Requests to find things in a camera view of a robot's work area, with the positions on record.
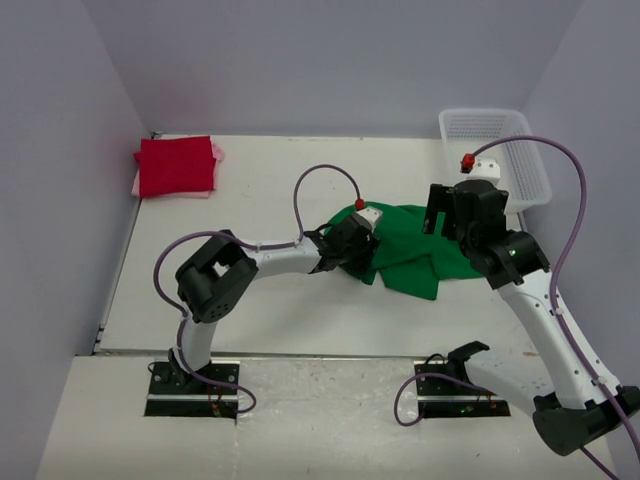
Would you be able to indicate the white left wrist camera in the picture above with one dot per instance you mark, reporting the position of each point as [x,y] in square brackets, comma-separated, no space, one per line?
[369,216]

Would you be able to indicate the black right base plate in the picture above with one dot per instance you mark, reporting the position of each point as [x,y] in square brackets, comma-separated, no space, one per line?
[442,399]

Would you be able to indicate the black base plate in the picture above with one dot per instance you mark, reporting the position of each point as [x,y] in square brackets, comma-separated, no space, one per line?
[173,396]
[442,399]

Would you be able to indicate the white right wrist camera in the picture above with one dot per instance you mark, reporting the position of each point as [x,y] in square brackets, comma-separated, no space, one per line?
[485,167]

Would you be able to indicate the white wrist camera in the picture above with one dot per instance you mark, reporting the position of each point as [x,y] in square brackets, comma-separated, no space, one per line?
[485,167]
[369,216]

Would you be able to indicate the green t shirt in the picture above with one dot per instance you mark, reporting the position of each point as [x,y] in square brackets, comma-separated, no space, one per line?
[408,260]

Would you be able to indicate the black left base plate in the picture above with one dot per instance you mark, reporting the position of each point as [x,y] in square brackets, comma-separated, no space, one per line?
[173,396]

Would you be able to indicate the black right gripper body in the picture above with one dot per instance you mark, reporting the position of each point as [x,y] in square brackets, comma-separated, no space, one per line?
[460,229]

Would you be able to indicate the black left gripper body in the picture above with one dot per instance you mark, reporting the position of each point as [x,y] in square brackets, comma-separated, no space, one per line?
[358,257]

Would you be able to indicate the red folded t shirt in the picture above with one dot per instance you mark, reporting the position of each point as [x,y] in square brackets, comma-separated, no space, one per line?
[175,167]

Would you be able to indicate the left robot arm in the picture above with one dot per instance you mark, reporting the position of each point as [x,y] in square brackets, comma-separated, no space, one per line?
[213,280]

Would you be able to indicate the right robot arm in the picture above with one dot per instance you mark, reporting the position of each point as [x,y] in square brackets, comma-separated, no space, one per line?
[578,399]

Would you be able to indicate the white plastic basket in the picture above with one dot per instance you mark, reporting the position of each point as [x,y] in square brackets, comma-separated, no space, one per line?
[522,173]

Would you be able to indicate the pink folded t shirt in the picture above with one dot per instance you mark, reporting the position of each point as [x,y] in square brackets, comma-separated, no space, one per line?
[215,160]

